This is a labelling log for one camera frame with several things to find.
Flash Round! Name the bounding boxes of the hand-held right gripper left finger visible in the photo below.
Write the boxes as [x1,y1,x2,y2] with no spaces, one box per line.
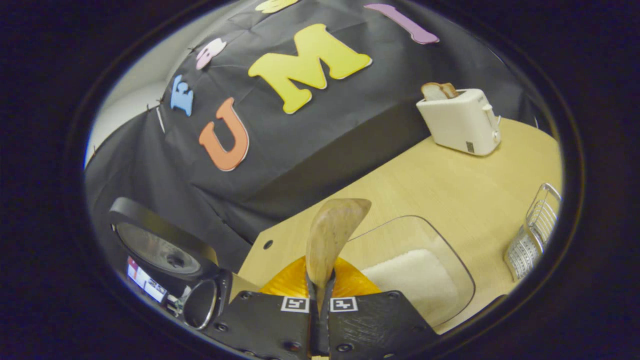
[204,256,321,360]

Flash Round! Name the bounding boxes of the white rice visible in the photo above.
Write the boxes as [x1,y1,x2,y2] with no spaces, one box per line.
[361,249,460,326]

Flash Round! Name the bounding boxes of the computer monitor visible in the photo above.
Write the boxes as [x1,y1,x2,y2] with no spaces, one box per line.
[126,256,168,303]

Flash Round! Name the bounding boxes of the white toaster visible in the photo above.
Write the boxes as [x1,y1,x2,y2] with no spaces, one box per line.
[416,88,502,157]

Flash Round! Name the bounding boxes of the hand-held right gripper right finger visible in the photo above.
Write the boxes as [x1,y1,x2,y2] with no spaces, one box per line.
[320,257,441,360]

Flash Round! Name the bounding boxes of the pale bread slice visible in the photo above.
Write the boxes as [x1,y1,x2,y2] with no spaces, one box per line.
[421,82,448,101]

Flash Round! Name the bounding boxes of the black silver rice cooker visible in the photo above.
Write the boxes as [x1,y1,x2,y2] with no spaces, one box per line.
[108,196,236,332]

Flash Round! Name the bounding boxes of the wooden spoon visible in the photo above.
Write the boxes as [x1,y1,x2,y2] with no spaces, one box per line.
[305,198,373,313]

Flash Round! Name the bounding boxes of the wire chopstick holder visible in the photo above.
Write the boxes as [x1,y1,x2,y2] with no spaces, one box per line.
[504,183,562,282]

